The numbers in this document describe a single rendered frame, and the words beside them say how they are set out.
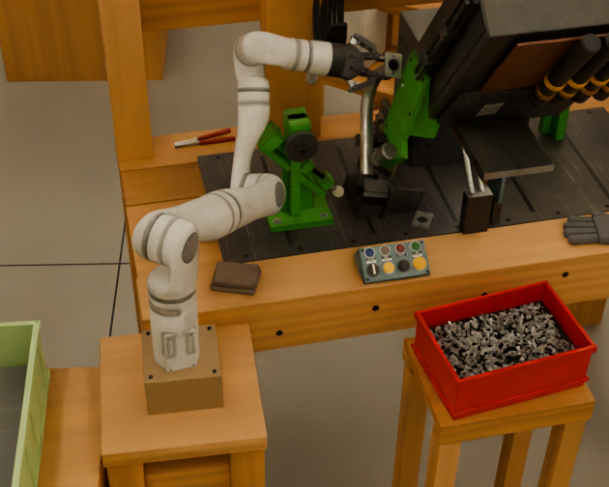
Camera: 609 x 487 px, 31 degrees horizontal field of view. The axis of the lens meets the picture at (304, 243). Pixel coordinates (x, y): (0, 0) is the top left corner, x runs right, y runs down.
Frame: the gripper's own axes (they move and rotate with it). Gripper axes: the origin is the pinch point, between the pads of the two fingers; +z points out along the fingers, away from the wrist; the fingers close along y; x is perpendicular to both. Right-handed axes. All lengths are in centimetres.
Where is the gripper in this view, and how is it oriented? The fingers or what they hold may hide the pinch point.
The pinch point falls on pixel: (385, 67)
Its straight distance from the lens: 250.8
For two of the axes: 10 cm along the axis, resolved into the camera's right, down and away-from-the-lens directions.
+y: 0.5, -10.0, 0.9
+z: 9.4, 0.7, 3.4
